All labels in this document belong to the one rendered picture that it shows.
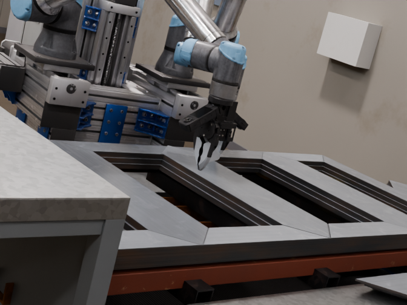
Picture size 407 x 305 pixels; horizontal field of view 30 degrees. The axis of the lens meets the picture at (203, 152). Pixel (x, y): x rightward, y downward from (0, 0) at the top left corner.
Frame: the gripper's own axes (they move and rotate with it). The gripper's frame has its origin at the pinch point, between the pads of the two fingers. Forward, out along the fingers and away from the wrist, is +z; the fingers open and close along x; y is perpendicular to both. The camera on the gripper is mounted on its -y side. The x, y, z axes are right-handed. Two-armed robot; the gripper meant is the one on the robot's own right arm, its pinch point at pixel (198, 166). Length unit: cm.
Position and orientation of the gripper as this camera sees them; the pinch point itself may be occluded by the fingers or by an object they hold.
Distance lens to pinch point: 213.5
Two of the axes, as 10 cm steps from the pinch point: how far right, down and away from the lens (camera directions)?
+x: -6.2, -3.2, 7.2
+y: 7.5, 0.3, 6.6
